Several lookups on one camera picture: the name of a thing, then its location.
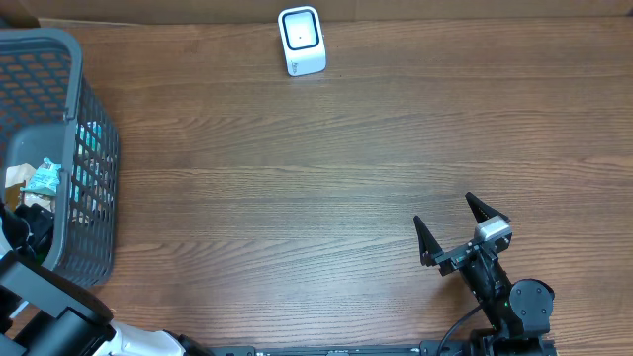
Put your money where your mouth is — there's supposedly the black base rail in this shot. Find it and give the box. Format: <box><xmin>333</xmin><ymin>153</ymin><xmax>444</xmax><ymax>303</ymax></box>
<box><xmin>207</xmin><ymin>340</ymin><xmax>559</xmax><ymax>356</ymax></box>

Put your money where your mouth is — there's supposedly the teal wipes packet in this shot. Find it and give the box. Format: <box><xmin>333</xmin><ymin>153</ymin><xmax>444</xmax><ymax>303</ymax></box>
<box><xmin>22</xmin><ymin>158</ymin><xmax>62</xmax><ymax>197</ymax></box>

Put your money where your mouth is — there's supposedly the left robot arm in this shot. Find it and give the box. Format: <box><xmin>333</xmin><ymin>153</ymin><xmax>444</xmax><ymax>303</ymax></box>
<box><xmin>1</xmin><ymin>250</ymin><xmax>212</xmax><ymax>356</ymax></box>

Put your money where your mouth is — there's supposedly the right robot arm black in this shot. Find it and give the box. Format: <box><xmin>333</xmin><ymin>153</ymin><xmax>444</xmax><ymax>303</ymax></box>
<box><xmin>413</xmin><ymin>192</ymin><xmax>557</xmax><ymax>356</ymax></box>

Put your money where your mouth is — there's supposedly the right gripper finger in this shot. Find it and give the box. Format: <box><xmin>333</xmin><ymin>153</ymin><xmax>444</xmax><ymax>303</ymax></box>
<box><xmin>413</xmin><ymin>216</ymin><xmax>443</xmax><ymax>267</ymax></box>
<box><xmin>465</xmin><ymin>192</ymin><xmax>510</xmax><ymax>223</ymax></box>

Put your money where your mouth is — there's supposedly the beige snack pouch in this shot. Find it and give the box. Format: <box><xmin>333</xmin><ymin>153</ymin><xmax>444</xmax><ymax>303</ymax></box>
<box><xmin>5</xmin><ymin>163</ymin><xmax>55</xmax><ymax>213</ymax></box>

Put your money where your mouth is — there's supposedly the grey plastic basket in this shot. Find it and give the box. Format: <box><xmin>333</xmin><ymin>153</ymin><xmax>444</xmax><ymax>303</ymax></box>
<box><xmin>1</xmin><ymin>28</ymin><xmax>121</xmax><ymax>288</ymax></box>

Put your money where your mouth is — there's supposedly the teal packet behind basket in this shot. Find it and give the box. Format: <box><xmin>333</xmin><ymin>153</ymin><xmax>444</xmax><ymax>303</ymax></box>
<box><xmin>73</xmin><ymin>121</ymin><xmax>112</xmax><ymax>211</ymax></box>

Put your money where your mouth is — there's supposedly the white barcode scanner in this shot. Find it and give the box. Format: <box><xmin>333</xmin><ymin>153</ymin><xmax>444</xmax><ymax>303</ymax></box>
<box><xmin>278</xmin><ymin>5</ymin><xmax>327</xmax><ymax>77</ymax></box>

